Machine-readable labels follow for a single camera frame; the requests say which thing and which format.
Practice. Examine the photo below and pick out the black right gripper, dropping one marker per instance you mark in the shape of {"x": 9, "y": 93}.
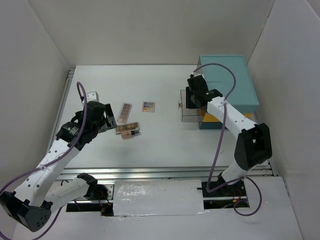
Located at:
{"x": 189, "y": 104}

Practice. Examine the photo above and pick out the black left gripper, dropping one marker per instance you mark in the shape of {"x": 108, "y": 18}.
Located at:
{"x": 110, "y": 122}

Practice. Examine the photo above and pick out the clear bottom drawer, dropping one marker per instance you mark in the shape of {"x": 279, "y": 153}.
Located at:
{"x": 188, "y": 115}

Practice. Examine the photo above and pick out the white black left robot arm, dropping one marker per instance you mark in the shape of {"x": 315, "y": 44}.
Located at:
{"x": 33, "y": 202}

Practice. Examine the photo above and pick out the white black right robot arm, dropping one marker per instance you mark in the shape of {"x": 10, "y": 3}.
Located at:
{"x": 253, "y": 140}

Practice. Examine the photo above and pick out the pink eyeshadow palette tilted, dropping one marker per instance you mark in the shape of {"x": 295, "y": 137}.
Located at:
{"x": 124, "y": 113}

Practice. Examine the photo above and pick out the long eyeshadow palette horizontal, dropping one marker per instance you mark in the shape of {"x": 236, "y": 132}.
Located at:
{"x": 133, "y": 126}

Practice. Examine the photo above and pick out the colourful small eyeshadow palette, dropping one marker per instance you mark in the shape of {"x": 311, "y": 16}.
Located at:
{"x": 148, "y": 106}

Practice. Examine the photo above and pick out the teal yellow drawer cabinet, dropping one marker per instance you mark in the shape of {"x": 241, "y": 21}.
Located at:
{"x": 243, "y": 96}

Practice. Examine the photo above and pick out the white foam front panel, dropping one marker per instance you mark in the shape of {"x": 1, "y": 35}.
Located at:
{"x": 157, "y": 198}

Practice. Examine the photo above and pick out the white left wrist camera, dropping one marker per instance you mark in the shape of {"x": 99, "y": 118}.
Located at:
{"x": 92, "y": 96}

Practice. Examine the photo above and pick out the aluminium table frame rails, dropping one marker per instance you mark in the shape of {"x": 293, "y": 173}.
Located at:
{"x": 166, "y": 147}

